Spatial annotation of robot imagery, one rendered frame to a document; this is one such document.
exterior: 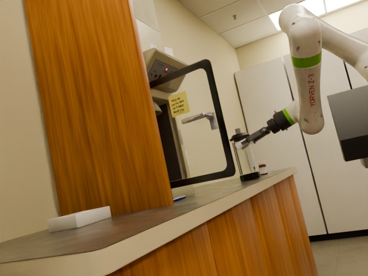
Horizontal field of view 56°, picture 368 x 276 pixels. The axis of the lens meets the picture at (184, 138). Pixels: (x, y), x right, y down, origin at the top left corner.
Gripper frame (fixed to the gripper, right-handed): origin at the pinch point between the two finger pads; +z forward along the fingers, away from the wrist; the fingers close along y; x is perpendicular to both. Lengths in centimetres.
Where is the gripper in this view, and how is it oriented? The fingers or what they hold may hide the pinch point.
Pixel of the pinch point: (242, 144)
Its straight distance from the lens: 181.5
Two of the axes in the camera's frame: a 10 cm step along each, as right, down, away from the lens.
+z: -7.8, 5.2, 3.4
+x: 4.7, 8.5, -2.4
